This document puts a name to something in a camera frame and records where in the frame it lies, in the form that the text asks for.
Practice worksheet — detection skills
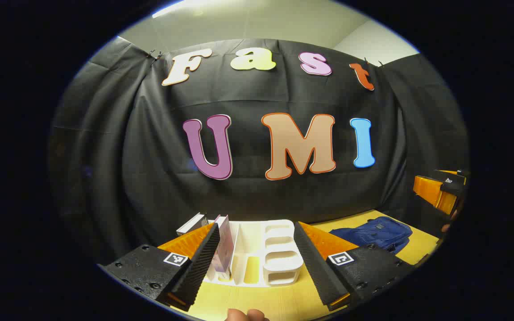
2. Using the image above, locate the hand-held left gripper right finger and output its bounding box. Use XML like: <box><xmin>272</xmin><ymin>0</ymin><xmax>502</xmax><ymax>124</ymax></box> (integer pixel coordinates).
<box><xmin>294</xmin><ymin>221</ymin><xmax>414</xmax><ymax>312</ymax></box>

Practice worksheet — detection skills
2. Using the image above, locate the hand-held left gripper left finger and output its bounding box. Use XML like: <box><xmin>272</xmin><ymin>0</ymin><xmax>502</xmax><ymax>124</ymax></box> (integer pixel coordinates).
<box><xmin>99</xmin><ymin>222</ymin><xmax>221</xmax><ymax>313</ymax></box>

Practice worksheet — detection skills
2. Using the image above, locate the pink book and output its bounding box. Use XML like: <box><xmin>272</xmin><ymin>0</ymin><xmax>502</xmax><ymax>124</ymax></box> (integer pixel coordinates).
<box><xmin>211</xmin><ymin>215</ymin><xmax>235</xmax><ymax>279</ymax></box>

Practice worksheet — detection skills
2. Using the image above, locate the white bookshelf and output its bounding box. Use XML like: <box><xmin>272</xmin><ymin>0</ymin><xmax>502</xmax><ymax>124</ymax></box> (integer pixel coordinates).
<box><xmin>177</xmin><ymin>213</ymin><xmax>304</xmax><ymax>287</ymax></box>

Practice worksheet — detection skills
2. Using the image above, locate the dark grey book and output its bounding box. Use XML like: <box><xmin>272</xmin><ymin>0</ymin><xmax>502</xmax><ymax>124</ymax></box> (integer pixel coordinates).
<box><xmin>177</xmin><ymin>213</ymin><xmax>208</xmax><ymax>236</ymax></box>

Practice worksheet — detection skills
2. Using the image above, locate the blue schoolbag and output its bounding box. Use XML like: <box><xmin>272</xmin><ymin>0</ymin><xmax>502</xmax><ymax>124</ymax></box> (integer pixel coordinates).
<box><xmin>328</xmin><ymin>217</ymin><xmax>414</xmax><ymax>255</ymax></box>

